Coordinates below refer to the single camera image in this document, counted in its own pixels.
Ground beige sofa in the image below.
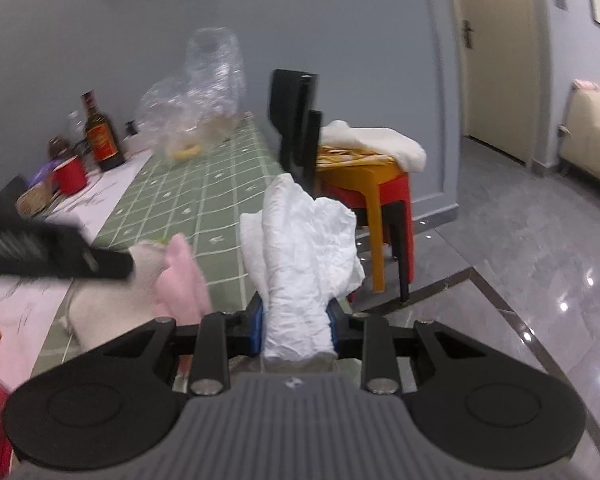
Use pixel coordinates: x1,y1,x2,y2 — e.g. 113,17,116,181
560,80,600,186

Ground white printed table runner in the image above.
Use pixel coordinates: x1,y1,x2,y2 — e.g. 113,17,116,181
0,152,153,391

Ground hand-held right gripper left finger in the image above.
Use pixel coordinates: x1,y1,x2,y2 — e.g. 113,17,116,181
82,306,265,397

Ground red mug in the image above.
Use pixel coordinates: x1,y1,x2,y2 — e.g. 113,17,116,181
51,156,89,195

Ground clear water bottle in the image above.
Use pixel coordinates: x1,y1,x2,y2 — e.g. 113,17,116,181
67,110,88,158

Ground brown liquor bottle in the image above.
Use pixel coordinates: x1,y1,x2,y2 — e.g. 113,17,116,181
81,90,127,172

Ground yellow ring-shaped item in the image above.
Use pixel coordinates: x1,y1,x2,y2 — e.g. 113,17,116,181
167,142,202,162

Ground white soft toy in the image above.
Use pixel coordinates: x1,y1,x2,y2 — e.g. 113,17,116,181
319,120,427,172

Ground yellow plastic stool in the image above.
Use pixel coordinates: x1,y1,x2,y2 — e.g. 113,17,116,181
315,152,406,293

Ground beige plush with pink bow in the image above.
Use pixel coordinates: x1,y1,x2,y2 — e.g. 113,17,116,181
70,232,212,351

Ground green checked tablecloth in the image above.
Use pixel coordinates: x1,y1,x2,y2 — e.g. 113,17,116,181
0,112,366,396

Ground white cloth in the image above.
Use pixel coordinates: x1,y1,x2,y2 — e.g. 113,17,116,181
239,172,366,373

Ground purple pouch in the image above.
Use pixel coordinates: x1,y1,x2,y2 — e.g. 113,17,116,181
32,160,56,186

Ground beige door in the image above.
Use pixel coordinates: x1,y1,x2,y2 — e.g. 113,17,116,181
452,0,541,166

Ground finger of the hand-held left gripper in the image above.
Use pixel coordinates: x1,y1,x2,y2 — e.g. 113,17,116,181
86,246,135,281

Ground white container box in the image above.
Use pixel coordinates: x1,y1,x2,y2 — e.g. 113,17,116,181
122,132,153,153

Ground beige small radio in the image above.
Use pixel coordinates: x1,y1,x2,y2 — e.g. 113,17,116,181
15,182,53,217

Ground brown bear figure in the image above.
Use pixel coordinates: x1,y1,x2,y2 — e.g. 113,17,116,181
47,136,73,161

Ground black chair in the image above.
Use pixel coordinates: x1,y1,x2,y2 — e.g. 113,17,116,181
269,69,323,196
0,174,31,218

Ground clear plastic bag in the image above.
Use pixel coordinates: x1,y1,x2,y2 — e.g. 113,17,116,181
135,26,247,163

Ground red plastic stool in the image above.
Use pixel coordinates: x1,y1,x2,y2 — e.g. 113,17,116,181
320,170,415,303

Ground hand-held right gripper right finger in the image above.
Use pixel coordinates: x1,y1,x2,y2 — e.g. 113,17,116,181
326,300,513,395

